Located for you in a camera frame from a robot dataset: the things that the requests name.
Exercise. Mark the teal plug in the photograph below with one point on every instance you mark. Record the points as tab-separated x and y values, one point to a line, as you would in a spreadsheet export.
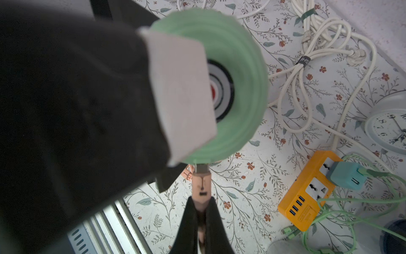
347	175

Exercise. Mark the white twin-bell alarm clock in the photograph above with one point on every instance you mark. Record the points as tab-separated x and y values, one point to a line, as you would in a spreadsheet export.
386	125

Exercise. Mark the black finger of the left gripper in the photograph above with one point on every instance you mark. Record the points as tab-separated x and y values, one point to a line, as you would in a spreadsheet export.
89	110

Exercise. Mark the navy blue meat grinder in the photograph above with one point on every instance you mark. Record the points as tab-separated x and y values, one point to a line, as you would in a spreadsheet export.
392	244

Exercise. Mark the orange power strip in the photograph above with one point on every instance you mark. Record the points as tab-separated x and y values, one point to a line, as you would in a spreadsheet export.
300	204

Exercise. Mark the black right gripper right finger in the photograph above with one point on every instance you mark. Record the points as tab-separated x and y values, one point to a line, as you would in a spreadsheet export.
216	238

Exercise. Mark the light green meat grinder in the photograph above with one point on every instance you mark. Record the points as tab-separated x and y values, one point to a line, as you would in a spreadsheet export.
237	69

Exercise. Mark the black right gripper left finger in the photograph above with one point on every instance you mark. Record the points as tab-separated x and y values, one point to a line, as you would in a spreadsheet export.
186	241

